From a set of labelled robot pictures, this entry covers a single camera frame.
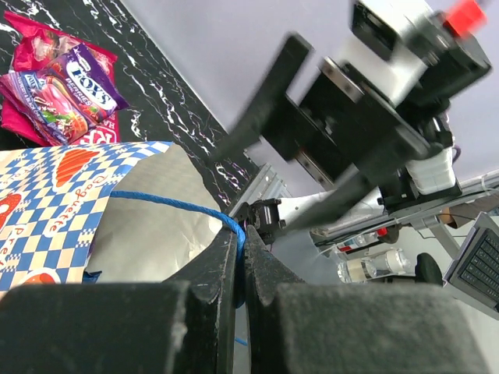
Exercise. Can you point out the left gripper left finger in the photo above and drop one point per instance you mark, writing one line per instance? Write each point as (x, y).
(184, 324)

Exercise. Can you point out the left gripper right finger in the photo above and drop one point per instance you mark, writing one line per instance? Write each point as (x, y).
(296, 327)

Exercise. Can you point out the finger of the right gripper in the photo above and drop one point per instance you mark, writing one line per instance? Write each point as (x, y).
(266, 99)
(342, 194)

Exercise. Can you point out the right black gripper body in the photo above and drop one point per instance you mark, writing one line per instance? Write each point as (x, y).
(342, 122)

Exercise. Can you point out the blue checkered paper bag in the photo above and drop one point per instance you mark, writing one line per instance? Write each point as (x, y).
(111, 212)

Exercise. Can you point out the purple Fox's candy bag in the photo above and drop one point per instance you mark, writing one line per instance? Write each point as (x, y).
(65, 99)

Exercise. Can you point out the pink chips bag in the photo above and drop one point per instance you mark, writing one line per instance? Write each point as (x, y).
(39, 45)

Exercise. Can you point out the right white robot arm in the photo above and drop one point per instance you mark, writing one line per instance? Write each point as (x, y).
(415, 183)

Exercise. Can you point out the clear plastic water bottle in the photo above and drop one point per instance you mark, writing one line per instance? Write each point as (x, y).
(384, 264)

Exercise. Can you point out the grey laptop keyboard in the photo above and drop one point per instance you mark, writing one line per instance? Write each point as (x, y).
(473, 277)

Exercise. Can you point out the aluminium frame rail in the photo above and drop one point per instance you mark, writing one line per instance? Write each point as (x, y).
(266, 184)

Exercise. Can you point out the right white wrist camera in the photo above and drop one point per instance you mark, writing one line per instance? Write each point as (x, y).
(409, 46)

